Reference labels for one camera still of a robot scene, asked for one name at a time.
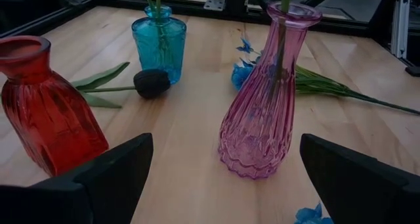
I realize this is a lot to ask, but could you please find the silver aluminium extrusion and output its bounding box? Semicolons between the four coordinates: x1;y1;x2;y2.
390;0;411;59

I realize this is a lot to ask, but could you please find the pink glass vase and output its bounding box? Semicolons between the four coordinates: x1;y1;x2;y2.
218;1;324;180

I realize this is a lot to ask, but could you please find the blue artificial flower bunch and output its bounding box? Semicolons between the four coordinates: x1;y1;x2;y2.
294;202;334;224
231;38;420;116

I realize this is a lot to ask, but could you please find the teal glass vase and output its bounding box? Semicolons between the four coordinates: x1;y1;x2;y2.
131;5;187;85

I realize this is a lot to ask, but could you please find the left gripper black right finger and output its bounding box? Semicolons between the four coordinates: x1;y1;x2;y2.
300;133;420;224

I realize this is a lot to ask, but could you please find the red glass vase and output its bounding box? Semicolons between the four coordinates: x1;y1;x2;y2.
0;35;110;177

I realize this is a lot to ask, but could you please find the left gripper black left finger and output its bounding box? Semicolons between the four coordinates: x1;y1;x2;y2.
0;133;154;224

